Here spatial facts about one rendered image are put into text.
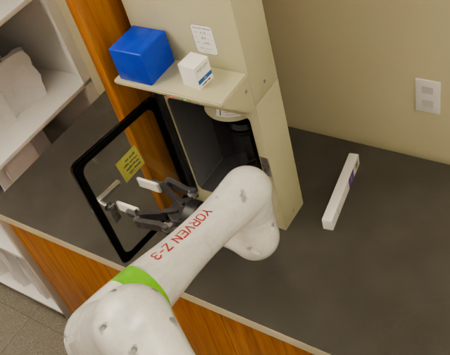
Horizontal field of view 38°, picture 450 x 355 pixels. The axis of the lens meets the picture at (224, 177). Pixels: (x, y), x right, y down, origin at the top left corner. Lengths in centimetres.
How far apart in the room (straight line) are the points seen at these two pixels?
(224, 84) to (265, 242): 37
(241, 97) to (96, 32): 39
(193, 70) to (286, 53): 63
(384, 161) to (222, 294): 65
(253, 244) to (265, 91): 40
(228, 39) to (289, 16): 50
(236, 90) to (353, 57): 55
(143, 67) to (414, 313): 89
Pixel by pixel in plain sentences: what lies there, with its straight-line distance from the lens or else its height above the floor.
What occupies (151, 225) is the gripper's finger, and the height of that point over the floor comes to 128.
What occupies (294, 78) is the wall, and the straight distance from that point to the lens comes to 208.
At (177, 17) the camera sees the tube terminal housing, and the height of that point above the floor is 164.
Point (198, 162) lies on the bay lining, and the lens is 192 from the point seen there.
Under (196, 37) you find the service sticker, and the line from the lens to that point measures 152.
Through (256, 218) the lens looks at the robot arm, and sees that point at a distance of 135.
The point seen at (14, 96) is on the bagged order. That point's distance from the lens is 272.
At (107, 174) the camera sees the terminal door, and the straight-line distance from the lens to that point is 170.
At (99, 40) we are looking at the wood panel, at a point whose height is 158.
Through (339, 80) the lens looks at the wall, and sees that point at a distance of 200.
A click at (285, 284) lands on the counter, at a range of 178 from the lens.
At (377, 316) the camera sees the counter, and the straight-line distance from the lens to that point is 170.
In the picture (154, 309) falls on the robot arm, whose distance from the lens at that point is 97.
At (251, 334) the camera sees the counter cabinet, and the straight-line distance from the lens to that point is 189.
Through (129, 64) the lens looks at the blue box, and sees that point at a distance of 155.
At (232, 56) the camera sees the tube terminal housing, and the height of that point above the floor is 155.
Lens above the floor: 239
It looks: 44 degrees down
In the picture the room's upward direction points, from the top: 18 degrees counter-clockwise
